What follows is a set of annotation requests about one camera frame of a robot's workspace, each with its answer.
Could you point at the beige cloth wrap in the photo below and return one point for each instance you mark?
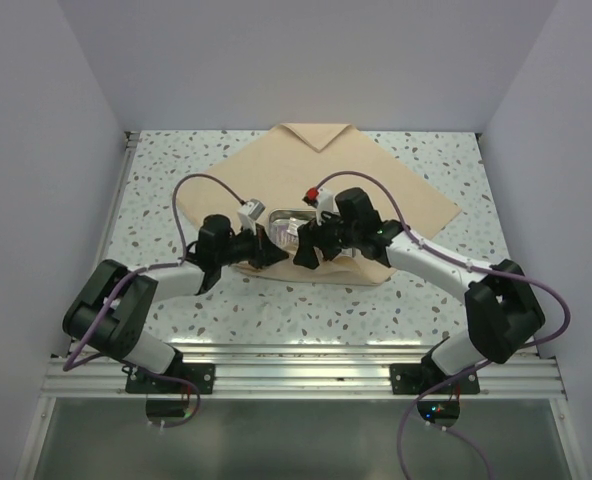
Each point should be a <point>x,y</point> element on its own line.
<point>280,166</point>

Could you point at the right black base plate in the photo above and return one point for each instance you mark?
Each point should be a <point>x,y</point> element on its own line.
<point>414,379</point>

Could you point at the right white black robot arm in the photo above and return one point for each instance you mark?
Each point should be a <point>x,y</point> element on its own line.
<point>502,312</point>

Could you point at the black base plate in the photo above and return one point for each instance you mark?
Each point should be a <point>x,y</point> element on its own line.
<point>179,378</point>
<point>414,379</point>

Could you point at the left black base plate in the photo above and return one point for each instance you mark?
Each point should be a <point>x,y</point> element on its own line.
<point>179,378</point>

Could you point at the purple printed packet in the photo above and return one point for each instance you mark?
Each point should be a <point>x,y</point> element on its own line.
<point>284,232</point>

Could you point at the stainless steel tray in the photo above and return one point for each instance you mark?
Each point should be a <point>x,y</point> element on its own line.
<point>303,215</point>

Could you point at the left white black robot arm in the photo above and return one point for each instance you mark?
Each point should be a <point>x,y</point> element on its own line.
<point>110,312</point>

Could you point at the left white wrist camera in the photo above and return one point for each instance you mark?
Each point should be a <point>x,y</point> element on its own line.
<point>249,214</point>

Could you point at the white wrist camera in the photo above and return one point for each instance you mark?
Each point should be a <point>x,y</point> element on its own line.
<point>321,199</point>
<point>249,214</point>

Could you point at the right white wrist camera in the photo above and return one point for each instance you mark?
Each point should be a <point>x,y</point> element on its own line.
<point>321,199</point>

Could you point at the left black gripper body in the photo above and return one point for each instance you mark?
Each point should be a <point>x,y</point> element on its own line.
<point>248,247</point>

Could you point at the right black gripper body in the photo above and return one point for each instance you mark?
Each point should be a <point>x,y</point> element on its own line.
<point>334,236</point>

